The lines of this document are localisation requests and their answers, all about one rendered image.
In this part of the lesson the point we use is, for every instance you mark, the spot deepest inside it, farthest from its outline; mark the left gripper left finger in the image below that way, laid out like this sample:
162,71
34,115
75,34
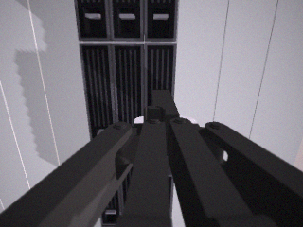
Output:
76,193

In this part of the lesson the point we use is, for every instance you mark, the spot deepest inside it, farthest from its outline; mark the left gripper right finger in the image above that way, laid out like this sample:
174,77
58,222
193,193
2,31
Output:
211,196

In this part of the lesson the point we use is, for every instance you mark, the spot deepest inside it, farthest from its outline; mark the grey metal rack frame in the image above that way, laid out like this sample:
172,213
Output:
238,62

